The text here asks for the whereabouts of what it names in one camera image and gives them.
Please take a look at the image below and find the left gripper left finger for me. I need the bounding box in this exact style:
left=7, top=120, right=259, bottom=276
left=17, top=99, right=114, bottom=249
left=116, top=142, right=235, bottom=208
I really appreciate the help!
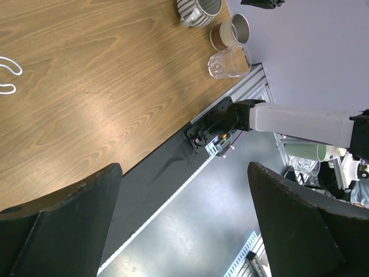
left=1, top=163, right=122, bottom=276

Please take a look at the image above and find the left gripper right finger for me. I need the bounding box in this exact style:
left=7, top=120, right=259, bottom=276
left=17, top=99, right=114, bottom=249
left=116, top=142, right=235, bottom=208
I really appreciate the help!
left=247, top=162, right=368, bottom=276

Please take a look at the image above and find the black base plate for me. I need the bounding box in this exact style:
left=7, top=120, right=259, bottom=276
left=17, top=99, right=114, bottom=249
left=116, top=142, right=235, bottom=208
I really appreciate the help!
left=101, top=96, right=232, bottom=264

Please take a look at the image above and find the clear faceted glass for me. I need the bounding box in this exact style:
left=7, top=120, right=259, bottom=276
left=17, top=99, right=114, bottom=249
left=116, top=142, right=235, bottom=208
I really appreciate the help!
left=207, top=44, right=252, bottom=79

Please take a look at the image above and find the grey striped round mug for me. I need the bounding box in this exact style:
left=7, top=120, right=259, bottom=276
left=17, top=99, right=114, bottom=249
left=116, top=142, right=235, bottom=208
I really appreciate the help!
left=176, top=0, right=223, bottom=28

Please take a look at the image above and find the steel tumbler cup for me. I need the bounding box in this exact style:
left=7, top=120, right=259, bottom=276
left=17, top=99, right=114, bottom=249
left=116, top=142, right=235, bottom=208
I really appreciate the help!
left=209, top=13, right=250, bottom=51

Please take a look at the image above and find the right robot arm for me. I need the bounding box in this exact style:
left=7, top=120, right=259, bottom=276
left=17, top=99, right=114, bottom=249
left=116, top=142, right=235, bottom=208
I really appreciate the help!
left=208, top=1, right=368, bottom=159

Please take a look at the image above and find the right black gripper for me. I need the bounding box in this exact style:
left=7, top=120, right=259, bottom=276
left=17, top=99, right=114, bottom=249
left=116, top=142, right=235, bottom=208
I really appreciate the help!
left=240, top=0, right=285, bottom=8

